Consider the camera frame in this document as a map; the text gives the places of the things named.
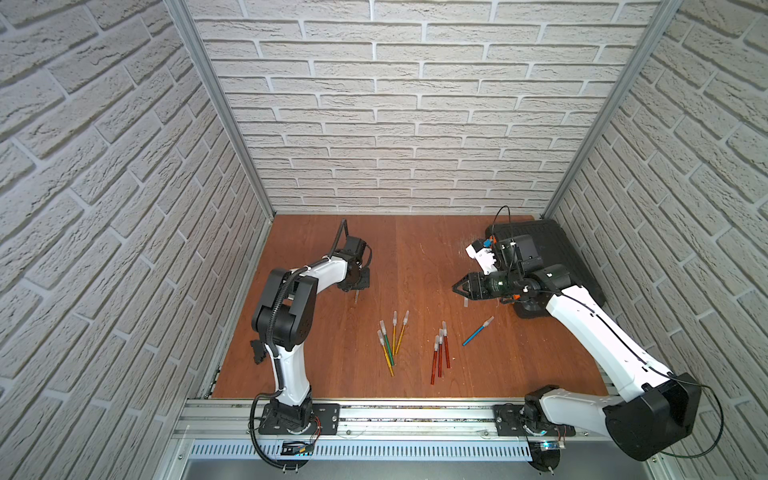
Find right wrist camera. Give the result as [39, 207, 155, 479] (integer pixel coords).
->
[466, 239, 498, 275]

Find yellow carving knife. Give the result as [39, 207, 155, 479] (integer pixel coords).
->
[376, 330, 394, 377]
[390, 310, 399, 357]
[393, 310, 410, 355]

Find green carving knife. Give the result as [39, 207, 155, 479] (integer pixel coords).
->
[379, 320, 395, 368]

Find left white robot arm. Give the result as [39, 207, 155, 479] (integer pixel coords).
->
[250, 236, 372, 431]

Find black plastic tool case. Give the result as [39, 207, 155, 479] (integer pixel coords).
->
[483, 220, 606, 319]

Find blue carving knife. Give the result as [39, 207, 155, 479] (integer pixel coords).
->
[462, 316, 495, 347]

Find red carving knife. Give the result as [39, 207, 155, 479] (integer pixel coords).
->
[430, 334, 441, 385]
[442, 321, 451, 369]
[437, 328, 444, 378]

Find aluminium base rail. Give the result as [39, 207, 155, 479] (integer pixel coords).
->
[153, 399, 682, 479]

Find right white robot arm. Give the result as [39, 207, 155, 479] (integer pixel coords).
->
[452, 264, 706, 461]

